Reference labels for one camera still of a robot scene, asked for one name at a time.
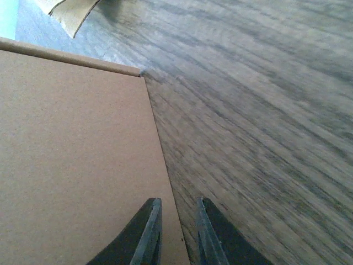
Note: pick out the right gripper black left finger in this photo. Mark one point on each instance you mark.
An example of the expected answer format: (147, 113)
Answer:
(140, 241)

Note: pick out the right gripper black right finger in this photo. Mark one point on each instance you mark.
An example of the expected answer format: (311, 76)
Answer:
(219, 241)

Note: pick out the brown cardboard paper box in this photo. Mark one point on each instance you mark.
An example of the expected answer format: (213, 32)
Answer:
(80, 154)

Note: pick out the stack of flat cardboard sheets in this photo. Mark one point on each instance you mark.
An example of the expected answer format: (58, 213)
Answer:
(69, 13)

